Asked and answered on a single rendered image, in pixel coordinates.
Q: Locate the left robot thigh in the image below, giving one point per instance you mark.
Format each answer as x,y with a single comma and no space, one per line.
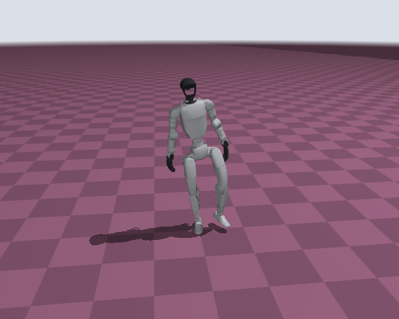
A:
219,168

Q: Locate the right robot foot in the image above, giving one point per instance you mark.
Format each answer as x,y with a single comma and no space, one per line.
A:
198,227

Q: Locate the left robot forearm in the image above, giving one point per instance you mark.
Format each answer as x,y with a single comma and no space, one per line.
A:
221,134

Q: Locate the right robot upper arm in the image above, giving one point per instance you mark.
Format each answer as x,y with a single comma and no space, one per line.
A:
173,115

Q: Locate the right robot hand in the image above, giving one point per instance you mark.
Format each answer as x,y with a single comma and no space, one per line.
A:
169,163

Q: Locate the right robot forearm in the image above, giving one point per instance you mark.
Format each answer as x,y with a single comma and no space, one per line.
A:
171,146

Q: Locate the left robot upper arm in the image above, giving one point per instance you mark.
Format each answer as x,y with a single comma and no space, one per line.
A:
215,123

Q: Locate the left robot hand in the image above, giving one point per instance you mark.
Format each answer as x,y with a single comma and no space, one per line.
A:
226,151

